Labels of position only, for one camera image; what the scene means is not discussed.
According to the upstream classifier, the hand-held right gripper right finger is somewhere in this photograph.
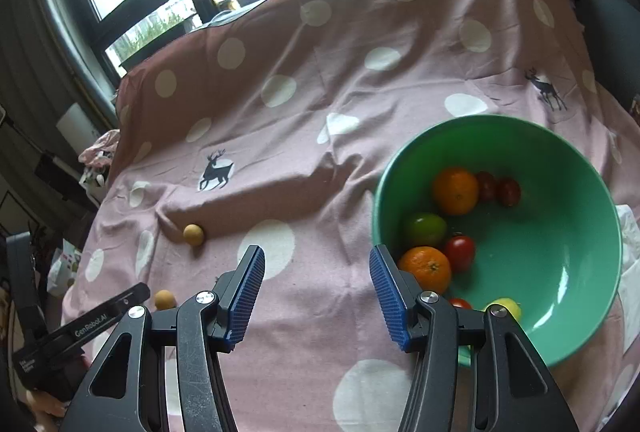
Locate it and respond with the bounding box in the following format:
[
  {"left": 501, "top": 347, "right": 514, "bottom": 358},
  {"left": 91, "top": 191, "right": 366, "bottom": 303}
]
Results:
[{"left": 369, "top": 244, "right": 581, "bottom": 432}]

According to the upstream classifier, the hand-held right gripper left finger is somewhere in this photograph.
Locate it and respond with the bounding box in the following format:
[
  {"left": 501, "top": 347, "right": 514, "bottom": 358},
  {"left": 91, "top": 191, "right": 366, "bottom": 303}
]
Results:
[{"left": 62, "top": 245, "right": 266, "bottom": 432}]

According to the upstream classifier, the pink floral cloth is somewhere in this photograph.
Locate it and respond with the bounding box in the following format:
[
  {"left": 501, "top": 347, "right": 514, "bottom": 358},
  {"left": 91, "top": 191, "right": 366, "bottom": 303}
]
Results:
[{"left": 77, "top": 129, "right": 122, "bottom": 165}]

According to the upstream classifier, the orange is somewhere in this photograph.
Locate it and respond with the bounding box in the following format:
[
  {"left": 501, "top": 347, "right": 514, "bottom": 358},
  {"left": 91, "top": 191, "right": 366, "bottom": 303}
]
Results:
[
  {"left": 432, "top": 167, "right": 480, "bottom": 216},
  {"left": 398, "top": 245, "right": 453, "bottom": 295}
]

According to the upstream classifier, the pink polka-dot deer blanket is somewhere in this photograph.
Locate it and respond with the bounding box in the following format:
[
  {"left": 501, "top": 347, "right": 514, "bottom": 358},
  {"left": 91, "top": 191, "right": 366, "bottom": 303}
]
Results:
[{"left": 60, "top": 0, "right": 640, "bottom": 432}]

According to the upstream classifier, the small green reddish fruit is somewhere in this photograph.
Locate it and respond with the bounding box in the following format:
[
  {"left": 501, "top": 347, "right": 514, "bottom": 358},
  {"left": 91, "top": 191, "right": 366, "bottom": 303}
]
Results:
[{"left": 403, "top": 212, "right": 448, "bottom": 250}]

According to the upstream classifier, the large yellow-green fruit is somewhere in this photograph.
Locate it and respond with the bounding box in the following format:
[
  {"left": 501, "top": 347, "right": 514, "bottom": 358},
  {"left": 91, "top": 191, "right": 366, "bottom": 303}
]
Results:
[{"left": 484, "top": 297, "right": 523, "bottom": 322}]

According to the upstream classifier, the green plastic bowl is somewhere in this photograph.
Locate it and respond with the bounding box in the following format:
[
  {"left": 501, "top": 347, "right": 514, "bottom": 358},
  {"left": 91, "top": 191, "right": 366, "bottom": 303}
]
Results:
[{"left": 371, "top": 115, "right": 623, "bottom": 368}]

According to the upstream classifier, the large flat white tissue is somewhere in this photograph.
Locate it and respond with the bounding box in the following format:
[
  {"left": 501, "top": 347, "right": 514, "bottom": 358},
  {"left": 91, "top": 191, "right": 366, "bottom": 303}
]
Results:
[{"left": 616, "top": 205, "right": 640, "bottom": 313}]

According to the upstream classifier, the white snack bag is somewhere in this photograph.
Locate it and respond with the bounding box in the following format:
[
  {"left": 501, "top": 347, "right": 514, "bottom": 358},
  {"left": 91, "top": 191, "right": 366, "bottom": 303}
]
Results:
[{"left": 47, "top": 239, "right": 83, "bottom": 295}]

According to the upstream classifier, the person's left hand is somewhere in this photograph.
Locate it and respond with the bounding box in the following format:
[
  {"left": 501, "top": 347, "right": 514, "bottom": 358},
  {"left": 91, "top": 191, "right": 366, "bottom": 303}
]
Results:
[{"left": 25, "top": 389, "right": 68, "bottom": 419}]

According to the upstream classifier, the dark grey sofa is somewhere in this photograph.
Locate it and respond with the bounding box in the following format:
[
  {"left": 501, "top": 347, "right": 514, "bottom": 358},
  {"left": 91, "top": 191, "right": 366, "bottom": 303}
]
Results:
[{"left": 575, "top": 0, "right": 640, "bottom": 103}]

